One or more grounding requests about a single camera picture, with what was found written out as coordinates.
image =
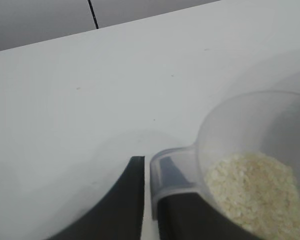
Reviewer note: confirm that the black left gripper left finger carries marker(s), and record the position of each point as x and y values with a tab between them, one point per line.
120	215

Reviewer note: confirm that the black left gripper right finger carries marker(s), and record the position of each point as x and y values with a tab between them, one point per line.
185	220

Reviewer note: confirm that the white rice grains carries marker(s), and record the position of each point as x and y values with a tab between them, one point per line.
252	190

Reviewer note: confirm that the translucent plastic measuring cup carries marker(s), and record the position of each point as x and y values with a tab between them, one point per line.
240	120

